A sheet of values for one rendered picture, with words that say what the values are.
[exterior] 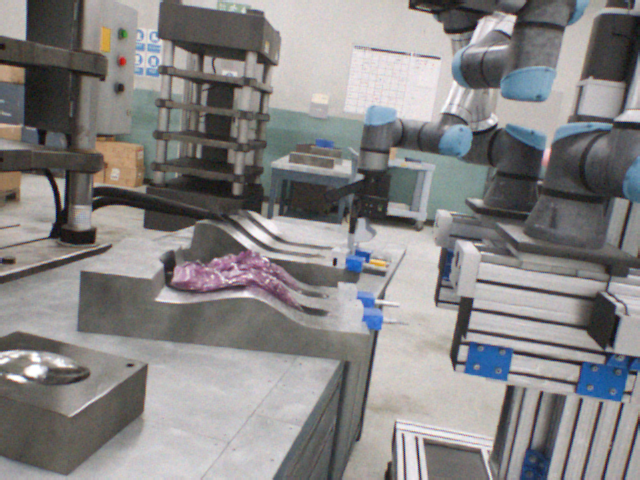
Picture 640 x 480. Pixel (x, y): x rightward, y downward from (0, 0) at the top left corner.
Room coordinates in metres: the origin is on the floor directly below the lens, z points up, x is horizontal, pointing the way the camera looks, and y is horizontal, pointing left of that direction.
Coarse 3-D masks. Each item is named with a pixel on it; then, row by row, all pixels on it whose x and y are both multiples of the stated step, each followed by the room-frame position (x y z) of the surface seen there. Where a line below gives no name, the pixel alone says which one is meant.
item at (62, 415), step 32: (0, 352) 0.66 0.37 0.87; (32, 352) 0.67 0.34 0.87; (64, 352) 0.68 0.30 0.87; (96, 352) 0.69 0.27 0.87; (0, 384) 0.58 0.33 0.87; (32, 384) 0.59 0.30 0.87; (64, 384) 0.64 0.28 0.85; (96, 384) 0.61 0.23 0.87; (128, 384) 0.64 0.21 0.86; (0, 416) 0.56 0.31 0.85; (32, 416) 0.55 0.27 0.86; (64, 416) 0.54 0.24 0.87; (96, 416) 0.58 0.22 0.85; (128, 416) 0.65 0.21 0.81; (0, 448) 0.56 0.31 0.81; (32, 448) 0.55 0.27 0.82; (64, 448) 0.54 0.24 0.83; (96, 448) 0.59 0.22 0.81
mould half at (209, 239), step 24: (240, 216) 1.46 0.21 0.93; (168, 240) 1.39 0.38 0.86; (192, 240) 1.32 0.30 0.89; (216, 240) 1.31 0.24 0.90; (240, 240) 1.31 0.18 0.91; (264, 240) 1.40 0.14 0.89; (288, 240) 1.49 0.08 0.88; (312, 240) 1.52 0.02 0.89; (288, 264) 1.27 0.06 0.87; (312, 264) 1.26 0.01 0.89
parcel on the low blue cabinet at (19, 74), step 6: (0, 66) 7.40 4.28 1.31; (6, 66) 7.41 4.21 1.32; (12, 66) 7.42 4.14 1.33; (0, 72) 7.39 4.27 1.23; (6, 72) 7.40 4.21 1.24; (12, 72) 7.43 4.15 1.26; (18, 72) 7.55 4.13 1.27; (24, 72) 7.70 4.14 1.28; (0, 78) 7.40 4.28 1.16; (6, 78) 7.41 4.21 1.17; (12, 78) 7.44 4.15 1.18; (18, 78) 7.56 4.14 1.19; (24, 78) 7.71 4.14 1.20; (18, 84) 7.57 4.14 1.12
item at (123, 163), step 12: (96, 144) 7.49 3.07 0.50; (108, 144) 7.48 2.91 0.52; (120, 144) 7.53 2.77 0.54; (132, 144) 7.73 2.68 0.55; (108, 156) 7.48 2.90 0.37; (120, 156) 7.48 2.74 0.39; (132, 156) 7.47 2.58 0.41; (108, 168) 7.48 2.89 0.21; (120, 168) 7.47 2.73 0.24; (132, 168) 7.46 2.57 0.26; (144, 168) 7.72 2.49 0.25; (96, 180) 7.46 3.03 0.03; (108, 180) 7.48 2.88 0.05; (120, 180) 7.47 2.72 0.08; (132, 180) 7.46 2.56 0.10
